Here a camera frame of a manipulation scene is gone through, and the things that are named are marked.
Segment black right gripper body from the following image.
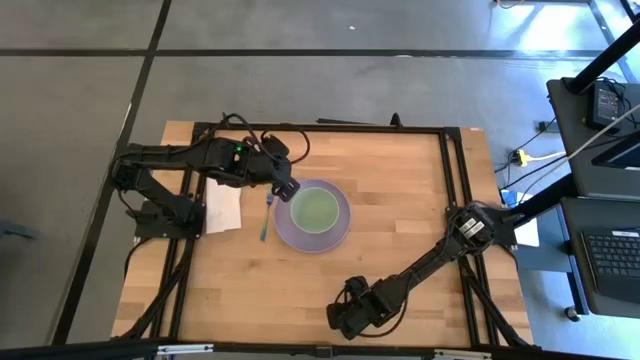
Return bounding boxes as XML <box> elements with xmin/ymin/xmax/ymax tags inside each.
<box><xmin>343</xmin><ymin>287</ymin><xmax>396</xmax><ymax>331</ymax></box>

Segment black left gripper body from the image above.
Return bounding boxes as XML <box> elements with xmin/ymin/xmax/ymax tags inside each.
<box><xmin>248</xmin><ymin>155</ymin><xmax>294</xmax><ymax>187</ymax></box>

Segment pale green bowl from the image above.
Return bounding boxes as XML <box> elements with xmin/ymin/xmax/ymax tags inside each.
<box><xmin>289</xmin><ymin>186</ymin><xmax>341</xmax><ymax>235</ymax></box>

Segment blue-green toothbrush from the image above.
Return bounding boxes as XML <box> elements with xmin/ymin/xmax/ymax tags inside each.
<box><xmin>258</xmin><ymin>191</ymin><xmax>276</xmax><ymax>243</ymax></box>

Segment purple plate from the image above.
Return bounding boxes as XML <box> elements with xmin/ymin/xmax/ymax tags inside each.
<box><xmin>272</xmin><ymin>178</ymin><xmax>352</xmax><ymax>255</ymax></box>

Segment white paper napkin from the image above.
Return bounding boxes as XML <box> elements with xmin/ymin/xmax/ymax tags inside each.
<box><xmin>203</xmin><ymin>177</ymin><xmax>244</xmax><ymax>235</ymax></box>

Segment white paper sheet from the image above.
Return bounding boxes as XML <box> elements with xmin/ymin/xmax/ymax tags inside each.
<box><xmin>513</xmin><ymin>217</ymin><xmax>542</xmax><ymax>249</ymax></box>

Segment grey side desk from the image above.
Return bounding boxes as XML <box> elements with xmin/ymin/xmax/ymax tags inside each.
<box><xmin>559</xmin><ymin>196</ymin><xmax>640</xmax><ymax>320</ymax></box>
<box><xmin>546</xmin><ymin>77</ymin><xmax>640</xmax><ymax>201</ymax></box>

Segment black stand pole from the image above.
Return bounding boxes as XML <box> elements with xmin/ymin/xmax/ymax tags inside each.
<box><xmin>564</xmin><ymin>19</ymin><xmax>640</xmax><ymax>95</ymax></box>
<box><xmin>508</xmin><ymin>172</ymin><xmax>579</xmax><ymax>226</ymax></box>

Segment black laptop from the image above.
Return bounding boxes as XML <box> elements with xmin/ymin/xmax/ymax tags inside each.
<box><xmin>581</xmin><ymin>228</ymin><xmax>640</xmax><ymax>305</ymax></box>

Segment black overhead beam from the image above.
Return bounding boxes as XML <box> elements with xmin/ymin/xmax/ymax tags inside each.
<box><xmin>0</xmin><ymin>338</ymin><xmax>640</xmax><ymax>360</ymax></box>

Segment black tablet screen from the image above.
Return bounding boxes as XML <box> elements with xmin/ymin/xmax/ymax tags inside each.
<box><xmin>591</xmin><ymin>130</ymin><xmax>640</xmax><ymax>170</ymax></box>

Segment black power adapter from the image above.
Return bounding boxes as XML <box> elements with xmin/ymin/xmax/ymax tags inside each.
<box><xmin>585</xmin><ymin>81</ymin><xmax>625</xmax><ymax>132</ymax></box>

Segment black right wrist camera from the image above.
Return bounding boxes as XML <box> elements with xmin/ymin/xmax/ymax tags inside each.
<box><xmin>343</xmin><ymin>275</ymin><xmax>370</xmax><ymax>301</ymax></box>

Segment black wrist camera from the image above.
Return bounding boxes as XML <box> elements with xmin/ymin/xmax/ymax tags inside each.
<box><xmin>259</xmin><ymin>134</ymin><xmax>291</xmax><ymax>160</ymax></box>
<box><xmin>343</xmin><ymin>275</ymin><xmax>370</xmax><ymax>301</ymax></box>

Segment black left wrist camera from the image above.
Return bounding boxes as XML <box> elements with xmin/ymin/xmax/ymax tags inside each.
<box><xmin>259</xmin><ymin>134</ymin><xmax>291</xmax><ymax>160</ymax></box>

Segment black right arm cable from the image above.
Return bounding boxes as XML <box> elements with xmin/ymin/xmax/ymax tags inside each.
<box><xmin>359</xmin><ymin>294</ymin><xmax>409</xmax><ymax>339</ymax></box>

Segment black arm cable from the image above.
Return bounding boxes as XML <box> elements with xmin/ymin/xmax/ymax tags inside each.
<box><xmin>359</xmin><ymin>294</ymin><xmax>409</xmax><ymax>339</ymax></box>
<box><xmin>221</xmin><ymin>112</ymin><xmax>264</xmax><ymax>151</ymax></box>
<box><xmin>259</xmin><ymin>128</ymin><xmax>312</xmax><ymax>166</ymax></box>

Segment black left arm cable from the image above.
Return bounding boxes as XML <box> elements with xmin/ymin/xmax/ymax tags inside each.
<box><xmin>221</xmin><ymin>112</ymin><xmax>264</xmax><ymax>151</ymax></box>
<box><xmin>259</xmin><ymin>128</ymin><xmax>312</xmax><ymax>166</ymax></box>

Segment black aluminium table frame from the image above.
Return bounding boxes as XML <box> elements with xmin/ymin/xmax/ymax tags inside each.
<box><xmin>112</xmin><ymin>112</ymin><xmax>535</xmax><ymax>351</ymax></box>

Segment silver beam bracket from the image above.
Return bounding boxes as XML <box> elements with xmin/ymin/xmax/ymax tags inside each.
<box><xmin>155</xmin><ymin>343</ymin><xmax>215</xmax><ymax>357</ymax></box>
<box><xmin>433</xmin><ymin>348</ymin><xmax>494</xmax><ymax>360</ymax></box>

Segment white cable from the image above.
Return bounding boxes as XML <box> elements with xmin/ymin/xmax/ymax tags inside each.
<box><xmin>519</xmin><ymin>103</ymin><xmax>640</xmax><ymax>201</ymax></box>

